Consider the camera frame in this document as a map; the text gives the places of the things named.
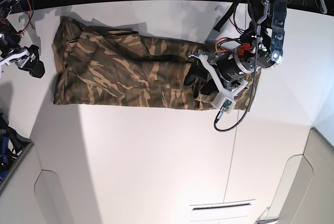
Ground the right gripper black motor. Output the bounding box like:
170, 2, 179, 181
1, 33, 45, 78

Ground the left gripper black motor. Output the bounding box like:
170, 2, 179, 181
184, 43, 277, 98

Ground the camouflage T-shirt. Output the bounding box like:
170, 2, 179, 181
51, 16, 262, 111

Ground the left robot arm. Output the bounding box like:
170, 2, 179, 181
208, 0, 288, 92

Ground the blue items bin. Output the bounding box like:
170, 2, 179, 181
1, 112, 33, 184

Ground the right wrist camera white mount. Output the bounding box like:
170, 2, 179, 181
1, 48, 30, 73

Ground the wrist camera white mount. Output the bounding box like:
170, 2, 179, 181
1, 48, 30, 73
188, 50, 248, 119

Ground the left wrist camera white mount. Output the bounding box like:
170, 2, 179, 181
188, 50, 248, 119

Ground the black camera cable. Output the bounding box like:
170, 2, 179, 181
213, 33, 261, 132

